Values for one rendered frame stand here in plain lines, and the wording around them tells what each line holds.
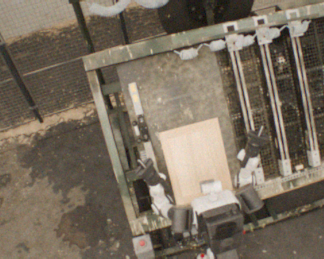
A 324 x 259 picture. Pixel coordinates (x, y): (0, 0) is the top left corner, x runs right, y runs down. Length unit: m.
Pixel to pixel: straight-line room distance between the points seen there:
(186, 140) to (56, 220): 1.92
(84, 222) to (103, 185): 0.48
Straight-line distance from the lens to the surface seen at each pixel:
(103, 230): 3.50
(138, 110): 2.26
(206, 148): 2.40
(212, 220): 1.84
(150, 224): 2.46
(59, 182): 3.98
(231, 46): 2.32
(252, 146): 1.98
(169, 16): 2.59
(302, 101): 2.59
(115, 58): 2.20
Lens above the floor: 3.07
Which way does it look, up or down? 48 degrees down
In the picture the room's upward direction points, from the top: 9 degrees counter-clockwise
